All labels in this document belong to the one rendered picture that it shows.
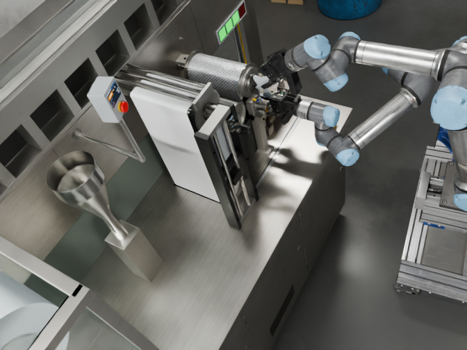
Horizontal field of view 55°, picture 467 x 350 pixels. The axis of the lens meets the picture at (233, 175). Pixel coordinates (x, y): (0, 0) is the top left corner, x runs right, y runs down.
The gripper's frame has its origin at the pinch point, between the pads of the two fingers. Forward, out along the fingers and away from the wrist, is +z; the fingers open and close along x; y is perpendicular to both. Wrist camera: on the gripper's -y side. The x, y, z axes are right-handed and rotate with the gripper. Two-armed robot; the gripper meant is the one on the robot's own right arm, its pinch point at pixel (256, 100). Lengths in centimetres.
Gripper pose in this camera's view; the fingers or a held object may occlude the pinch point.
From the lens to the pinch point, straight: 188.9
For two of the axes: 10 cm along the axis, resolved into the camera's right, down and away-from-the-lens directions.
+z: -8.5, -3.1, 4.3
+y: -1.9, -5.9, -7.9
